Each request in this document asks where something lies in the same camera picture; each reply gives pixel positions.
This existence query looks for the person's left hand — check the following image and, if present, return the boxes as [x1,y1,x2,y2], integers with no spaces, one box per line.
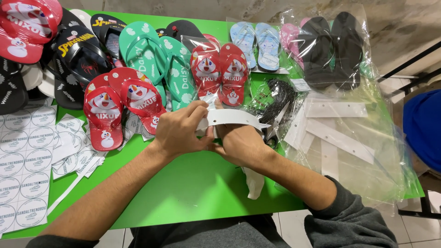
[152,100,215,161]

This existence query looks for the person's right hand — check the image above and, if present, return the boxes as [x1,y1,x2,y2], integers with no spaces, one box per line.
[210,98,277,169]

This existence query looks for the crumpled white plastic scrap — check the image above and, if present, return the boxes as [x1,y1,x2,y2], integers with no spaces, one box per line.
[240,167,266,200]

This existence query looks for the red snowman flip-flop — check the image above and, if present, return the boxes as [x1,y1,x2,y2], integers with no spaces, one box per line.
[219,43,249,107]
[83,73,124,152]
[108,67,167,135]
[190,43,222,103]
[0,0,63,65]

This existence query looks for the clear bag of red flip-flops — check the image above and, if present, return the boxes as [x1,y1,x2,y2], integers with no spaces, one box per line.
[182,34,251,111]

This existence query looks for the green flower print flip-flop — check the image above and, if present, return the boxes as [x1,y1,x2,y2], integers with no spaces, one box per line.
[119,21,168,106]
[159,36,198,111]

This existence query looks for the bag of black hooks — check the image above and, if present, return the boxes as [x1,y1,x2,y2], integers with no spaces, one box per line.
[249,78,298,127]

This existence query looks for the small white label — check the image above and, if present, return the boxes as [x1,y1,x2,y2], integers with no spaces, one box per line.
[290,78,312,92]

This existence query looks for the dark grey trousers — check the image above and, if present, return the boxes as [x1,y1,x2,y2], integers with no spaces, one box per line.
[127,213,292,248]

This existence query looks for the clear bag of blue flip-flops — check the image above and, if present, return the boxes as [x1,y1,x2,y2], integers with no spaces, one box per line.
[226,16,291,75]

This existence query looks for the light blue flip-flop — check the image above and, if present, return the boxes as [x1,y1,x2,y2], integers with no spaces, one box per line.
[230,22,257,71]
[255,22,282,73]

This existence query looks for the pile of cut sticker pieces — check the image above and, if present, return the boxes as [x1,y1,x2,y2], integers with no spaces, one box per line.
[51,110,156,180]

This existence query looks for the black leaf print flip-flop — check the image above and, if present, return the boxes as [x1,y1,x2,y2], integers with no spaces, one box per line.
[58,8,91,32]
[0,56,29,116]
[52,59,86,111]

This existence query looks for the pink flip-flop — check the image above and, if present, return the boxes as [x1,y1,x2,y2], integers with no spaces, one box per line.
[280,23,306,70]

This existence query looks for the black spider print flip-flop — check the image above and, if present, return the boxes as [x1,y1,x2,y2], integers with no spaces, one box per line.
[56,25,113,91]
[90,13,128,67]

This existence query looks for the stack of clear plastic bags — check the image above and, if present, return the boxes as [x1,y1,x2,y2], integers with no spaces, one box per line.
[274,80,425,206]

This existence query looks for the thin white paper strip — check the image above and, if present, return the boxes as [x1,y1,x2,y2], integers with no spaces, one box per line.
[47,174,85,216]

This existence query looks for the grey sweater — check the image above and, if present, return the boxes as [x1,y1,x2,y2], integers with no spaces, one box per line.
[25,175,399,248]

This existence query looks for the clear bag of black flip-flops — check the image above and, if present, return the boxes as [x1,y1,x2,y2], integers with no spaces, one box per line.
[278,4,373,93]

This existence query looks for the white flip-flop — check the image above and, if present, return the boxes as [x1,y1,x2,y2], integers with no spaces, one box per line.
[20,62,56,99]

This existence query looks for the sheet of round stickers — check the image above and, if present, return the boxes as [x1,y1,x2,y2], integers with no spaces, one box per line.
[0,105,58,235]

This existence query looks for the blue cloth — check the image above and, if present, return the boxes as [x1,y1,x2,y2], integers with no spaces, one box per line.
[402,89,441,173]

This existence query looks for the scissors with black handles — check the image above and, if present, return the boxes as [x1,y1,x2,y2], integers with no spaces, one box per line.
[263,101,291,149]

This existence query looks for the black metal frame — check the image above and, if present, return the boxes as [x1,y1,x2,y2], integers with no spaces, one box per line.
[377,41,441,98]

